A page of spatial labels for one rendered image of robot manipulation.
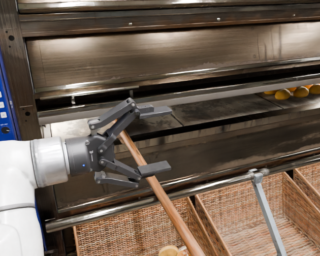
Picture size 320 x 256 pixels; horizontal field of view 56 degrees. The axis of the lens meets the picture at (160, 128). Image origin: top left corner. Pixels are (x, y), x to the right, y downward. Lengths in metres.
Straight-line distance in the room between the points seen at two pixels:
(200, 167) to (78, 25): 0.84
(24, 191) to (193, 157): 1.01
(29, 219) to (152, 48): 0.81
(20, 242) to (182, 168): 1.01
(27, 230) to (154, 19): 0.84
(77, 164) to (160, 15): 0.73
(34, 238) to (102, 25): 0.76
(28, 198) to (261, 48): 1.13
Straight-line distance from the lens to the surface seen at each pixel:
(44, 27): 1.09
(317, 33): 1.65
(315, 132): 1.90
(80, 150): 0.58
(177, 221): 0.86
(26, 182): 0.57
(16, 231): 0.55
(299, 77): 1.41
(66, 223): 0.95
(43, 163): 0.57
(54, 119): 1.01
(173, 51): 1.21
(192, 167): 1.47
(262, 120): 1.58
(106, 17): 1.11
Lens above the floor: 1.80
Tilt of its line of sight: 27 degrees down
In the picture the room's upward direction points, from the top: straight up
